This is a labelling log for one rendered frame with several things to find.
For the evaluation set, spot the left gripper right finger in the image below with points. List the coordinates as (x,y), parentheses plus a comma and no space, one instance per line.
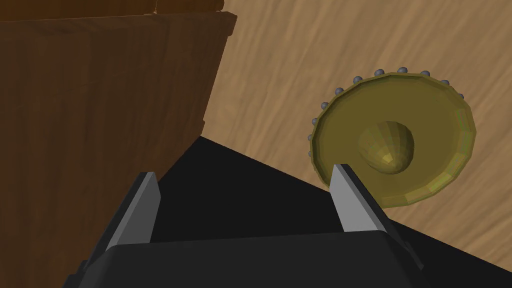
(356,204)

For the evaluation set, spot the brass round door knob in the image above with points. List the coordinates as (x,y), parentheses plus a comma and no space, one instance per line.
(424,132)

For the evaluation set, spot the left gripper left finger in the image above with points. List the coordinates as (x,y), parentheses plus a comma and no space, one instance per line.
(136,214)

